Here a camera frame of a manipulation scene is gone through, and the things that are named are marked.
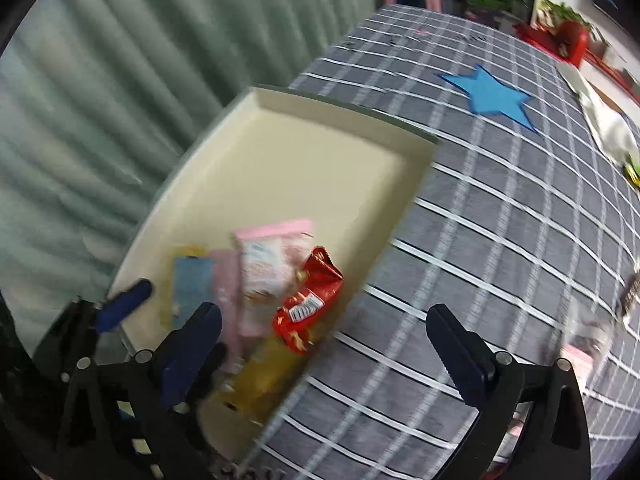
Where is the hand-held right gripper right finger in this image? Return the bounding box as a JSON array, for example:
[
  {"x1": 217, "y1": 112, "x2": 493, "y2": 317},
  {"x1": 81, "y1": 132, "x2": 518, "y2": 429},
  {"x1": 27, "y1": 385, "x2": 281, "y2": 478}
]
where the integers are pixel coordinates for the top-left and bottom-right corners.
[{"x1": 426, "y1": 304, "x2": 592, "y2": 480}]

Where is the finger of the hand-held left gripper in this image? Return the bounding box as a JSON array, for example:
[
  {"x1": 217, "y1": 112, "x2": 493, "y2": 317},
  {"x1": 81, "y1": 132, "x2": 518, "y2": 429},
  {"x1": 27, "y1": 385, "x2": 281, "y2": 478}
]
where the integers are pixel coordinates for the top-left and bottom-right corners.
[{"x1": 67, "y1": 278, "x2": 153, "y2": 361}]

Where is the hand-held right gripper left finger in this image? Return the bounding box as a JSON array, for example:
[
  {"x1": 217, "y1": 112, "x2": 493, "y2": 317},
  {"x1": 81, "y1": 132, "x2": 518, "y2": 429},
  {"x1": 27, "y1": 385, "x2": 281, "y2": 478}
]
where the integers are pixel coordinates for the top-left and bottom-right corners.
[{"x1": 55, "y1": 302, "x2": 228, "y2": 480}]

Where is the blue snack packet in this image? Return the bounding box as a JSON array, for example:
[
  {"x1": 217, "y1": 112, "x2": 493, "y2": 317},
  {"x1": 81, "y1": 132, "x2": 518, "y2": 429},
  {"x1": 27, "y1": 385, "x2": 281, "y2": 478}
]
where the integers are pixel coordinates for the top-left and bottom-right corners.
[{"x1": 172, "y1": 254, "x2": 219, "y2": 332}]

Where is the pale pink narrow snack packet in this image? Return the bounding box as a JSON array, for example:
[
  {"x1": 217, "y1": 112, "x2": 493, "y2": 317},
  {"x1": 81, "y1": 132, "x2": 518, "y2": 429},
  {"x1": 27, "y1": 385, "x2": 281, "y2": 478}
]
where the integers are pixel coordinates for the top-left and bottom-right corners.
[{"x1": 209, "y1": 249, "x2": 247, "y2": 376}]

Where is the yellow snack packet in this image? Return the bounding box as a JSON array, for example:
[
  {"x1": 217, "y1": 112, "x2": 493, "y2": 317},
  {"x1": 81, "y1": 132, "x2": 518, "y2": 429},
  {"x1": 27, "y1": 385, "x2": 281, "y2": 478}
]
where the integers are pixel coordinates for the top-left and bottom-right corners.
[{"x1": 227, "y1": 334, "x2": 312, "y2": 423}]

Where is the red snack packet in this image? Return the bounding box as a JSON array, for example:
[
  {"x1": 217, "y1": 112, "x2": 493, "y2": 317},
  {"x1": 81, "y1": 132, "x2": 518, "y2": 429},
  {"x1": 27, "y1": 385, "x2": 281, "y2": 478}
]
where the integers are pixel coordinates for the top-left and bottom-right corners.
[{"x1": 271, "y1": 246, "x2": 346, "y2": 356}]

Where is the cream cardboard box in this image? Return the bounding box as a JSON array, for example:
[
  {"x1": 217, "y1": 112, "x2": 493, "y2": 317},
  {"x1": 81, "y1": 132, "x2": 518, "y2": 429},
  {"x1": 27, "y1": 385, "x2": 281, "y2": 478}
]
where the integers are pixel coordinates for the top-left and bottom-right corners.
[{"x1": 107, "y1": 86, "x2": 443, "y2": 466}]

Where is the pink and clear snack packet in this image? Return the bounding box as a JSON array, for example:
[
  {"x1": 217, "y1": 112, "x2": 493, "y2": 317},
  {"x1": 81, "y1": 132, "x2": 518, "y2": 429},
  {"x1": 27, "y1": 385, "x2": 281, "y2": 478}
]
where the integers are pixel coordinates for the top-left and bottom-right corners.
[{"x1": 507, "y1": 300, "x2": 621, "y2": 441}]

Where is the grey checked tablecloth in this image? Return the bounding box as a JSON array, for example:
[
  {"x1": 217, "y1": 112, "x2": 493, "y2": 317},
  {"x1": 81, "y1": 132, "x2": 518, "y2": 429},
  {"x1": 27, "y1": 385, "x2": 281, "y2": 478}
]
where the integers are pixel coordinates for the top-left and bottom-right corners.
[{"x1": 240, "y1": 4, "x2": 640, "y2": 480}]

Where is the dark snack packet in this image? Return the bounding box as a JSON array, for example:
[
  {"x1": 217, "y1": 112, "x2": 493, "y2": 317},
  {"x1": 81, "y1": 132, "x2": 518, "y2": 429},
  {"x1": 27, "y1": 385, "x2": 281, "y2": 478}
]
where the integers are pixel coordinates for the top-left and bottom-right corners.
[{"x1": 620, "y1": 270, "x2": 640, "y2": 318}]

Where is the green curtain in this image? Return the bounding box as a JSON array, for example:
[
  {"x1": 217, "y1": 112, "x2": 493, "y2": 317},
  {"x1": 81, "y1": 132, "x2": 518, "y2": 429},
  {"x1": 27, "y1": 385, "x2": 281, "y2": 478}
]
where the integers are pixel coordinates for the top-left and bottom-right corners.
[{"x1": 0, "y1": 0, "x2": 387, "y2": 361}]

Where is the blue star patch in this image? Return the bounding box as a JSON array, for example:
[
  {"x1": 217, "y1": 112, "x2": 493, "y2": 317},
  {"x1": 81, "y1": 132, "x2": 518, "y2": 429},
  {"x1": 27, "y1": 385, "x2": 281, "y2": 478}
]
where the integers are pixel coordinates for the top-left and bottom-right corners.
[{"x1": 435, "y1": 64, "x2": 538, "y2": 136}]

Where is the white cloth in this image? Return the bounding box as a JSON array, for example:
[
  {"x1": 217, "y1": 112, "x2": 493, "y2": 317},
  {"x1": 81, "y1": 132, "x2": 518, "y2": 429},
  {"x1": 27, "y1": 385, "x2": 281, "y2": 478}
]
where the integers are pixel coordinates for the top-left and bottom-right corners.
[{"x1": 557, "y1": 62, "x2": 640, "y2": 167}]

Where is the red box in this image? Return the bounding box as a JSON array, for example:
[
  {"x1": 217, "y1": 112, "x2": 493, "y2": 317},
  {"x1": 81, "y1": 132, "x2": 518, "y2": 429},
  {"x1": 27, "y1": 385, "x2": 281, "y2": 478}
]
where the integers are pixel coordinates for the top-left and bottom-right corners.
[{"x1": 515, "y1": 19, "x2": 591, "y2": 68}]

